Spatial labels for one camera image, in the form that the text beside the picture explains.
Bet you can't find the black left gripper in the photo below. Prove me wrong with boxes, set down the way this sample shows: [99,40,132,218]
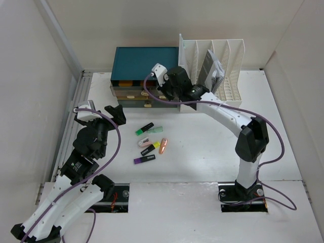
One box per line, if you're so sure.
[76,104,126,157]

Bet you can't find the grey booklet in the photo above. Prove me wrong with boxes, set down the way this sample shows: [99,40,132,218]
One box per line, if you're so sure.
[197,50,225,93]

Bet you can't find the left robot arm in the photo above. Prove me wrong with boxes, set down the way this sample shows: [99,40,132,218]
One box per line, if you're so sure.
[11,101,126,242]

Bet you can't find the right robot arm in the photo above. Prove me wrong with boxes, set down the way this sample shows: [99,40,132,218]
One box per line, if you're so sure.
[152,64,269,199]

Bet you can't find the middle left amber drawer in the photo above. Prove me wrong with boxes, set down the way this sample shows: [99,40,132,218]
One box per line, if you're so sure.
[116,95,148,100]

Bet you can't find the bottom dark drawer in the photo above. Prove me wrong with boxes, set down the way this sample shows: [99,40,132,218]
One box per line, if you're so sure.
[117,99,178,108]

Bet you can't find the green cap black highlighter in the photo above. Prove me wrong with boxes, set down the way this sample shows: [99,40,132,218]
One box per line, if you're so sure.
[135,123,154,136]

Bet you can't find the middle right amber drawer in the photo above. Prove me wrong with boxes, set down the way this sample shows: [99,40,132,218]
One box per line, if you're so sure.
[146,95,167,100]

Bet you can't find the teal drawer organizer cabinet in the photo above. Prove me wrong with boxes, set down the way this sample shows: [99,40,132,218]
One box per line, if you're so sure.
[110,46,182,110]

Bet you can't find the yellow cap black highlighter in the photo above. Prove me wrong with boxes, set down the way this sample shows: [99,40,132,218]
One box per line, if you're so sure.
[141,142,160,156]

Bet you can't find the purple cap black highlighter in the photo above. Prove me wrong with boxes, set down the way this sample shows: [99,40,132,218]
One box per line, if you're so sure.
[134,154,156,165]

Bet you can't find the white file rack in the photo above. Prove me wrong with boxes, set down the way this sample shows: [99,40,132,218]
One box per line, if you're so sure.
[194,39,245,107]

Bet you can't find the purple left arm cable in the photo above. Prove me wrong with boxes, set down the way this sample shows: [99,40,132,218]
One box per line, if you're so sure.
[19,107,124,243]

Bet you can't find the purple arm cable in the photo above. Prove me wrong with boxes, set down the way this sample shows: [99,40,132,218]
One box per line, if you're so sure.
[19,107,124,243]
[143,72,297,212]

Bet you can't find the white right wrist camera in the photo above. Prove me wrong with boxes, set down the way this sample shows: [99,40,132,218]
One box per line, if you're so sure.
[151,63,168,87]

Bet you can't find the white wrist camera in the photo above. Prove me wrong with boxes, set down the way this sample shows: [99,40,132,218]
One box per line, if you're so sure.
[151,63,168,87]
[73,100,100,122]

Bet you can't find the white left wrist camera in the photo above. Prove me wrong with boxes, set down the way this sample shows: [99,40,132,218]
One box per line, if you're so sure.
[73,100,100,122]

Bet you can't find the aluminium frame rail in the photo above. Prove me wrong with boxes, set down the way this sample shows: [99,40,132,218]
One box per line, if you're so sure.
[35,0,93,206]

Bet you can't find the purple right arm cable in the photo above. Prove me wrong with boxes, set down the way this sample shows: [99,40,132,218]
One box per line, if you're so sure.
[143,72,297,212]

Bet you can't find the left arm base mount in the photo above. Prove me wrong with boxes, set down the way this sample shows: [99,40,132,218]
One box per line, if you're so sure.
[91,184,130,213]

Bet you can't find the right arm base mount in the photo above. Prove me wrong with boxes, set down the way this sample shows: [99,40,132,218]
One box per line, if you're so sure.
[218,182,268,213]

